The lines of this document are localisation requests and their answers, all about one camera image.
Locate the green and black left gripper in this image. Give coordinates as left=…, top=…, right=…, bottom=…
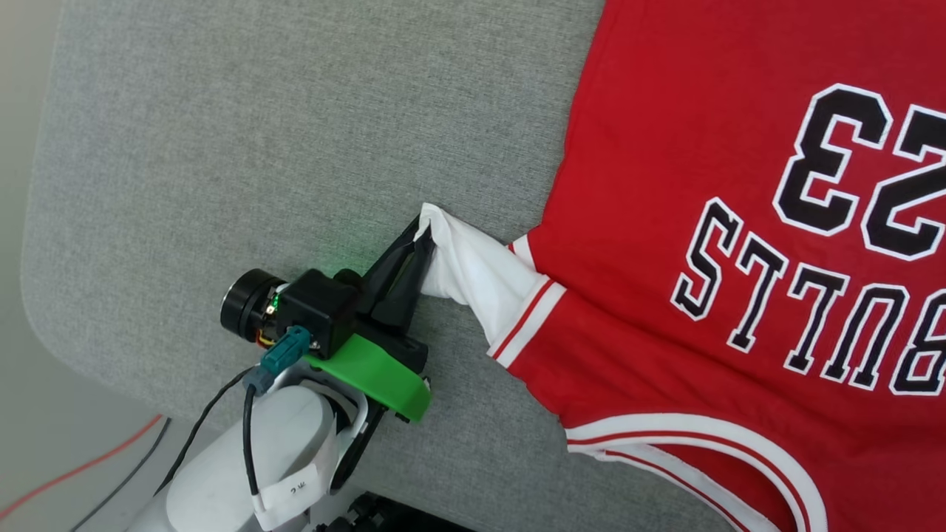
left=220, top=214, right=437, bottom=424

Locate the red basketball jersey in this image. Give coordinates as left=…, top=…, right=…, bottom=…
left=418, top=0, right=946, bottom=532

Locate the black cable with teal plug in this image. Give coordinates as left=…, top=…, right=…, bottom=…
left=240, top=325, right=313, bottom=511

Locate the white cable label tag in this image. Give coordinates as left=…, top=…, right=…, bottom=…
left=251, top=443, right=335, bottom=530

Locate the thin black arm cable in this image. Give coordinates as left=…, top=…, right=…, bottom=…
left=152, top=368, right=256, bottom=496

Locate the black floor cable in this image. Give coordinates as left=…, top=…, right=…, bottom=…
left=70, top=417, right=172, bottom=532

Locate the red floor cable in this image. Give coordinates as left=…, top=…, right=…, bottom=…
left=0, top=414, right=163, bottom=520

